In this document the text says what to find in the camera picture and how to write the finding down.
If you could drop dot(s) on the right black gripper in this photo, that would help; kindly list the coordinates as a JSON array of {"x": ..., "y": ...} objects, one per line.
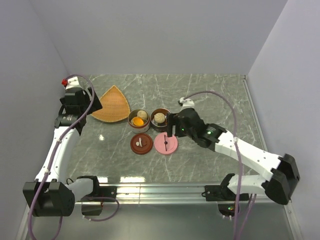
[{"x": 172, "y": 119}]

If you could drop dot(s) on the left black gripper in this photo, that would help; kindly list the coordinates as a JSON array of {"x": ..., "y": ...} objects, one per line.
[{"x": 96, "y": 105}]

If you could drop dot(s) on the white dumpling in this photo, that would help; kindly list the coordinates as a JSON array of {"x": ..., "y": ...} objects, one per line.
[{"x": 159, "y": 118}]

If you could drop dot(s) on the dark steel lunch tin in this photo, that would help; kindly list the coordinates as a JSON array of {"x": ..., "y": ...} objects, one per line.
[{"x": 160, "y": 127}]

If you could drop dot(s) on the pink round lid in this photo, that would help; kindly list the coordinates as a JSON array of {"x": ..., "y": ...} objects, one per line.
[{"x": 165, "y": 145}]

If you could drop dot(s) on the orange egg tart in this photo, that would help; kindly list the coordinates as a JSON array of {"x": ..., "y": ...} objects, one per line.
[{"x": 136, "y": 121}]

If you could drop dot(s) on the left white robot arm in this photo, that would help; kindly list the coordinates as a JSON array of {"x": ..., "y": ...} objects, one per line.
[{"x": 48, "y": 195}]

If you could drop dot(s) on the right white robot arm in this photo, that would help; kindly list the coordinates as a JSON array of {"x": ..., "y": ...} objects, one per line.
[{"x": 277, "y": 176}]

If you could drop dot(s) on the white steel lunch tin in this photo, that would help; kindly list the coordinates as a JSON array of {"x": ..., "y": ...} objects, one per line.
[{"x": 141, "y": 129}]

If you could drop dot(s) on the woven bamboo tray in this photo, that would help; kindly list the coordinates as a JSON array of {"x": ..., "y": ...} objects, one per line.
[{"x": 115, "y": 106}]

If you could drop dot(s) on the brown round lid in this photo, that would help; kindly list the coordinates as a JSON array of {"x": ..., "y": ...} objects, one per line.
[{"x": 141, "y": 143}]

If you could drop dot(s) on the aluminium rail frame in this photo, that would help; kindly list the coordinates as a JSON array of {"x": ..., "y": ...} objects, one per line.
[{"x": 166, "y": 193}]

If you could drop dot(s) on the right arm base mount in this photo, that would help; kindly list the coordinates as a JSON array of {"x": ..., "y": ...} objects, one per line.
[{"x": 224, "y": 196}]

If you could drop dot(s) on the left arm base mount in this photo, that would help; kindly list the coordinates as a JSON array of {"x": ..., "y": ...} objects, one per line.
[{"x": 102, "y": 205}]

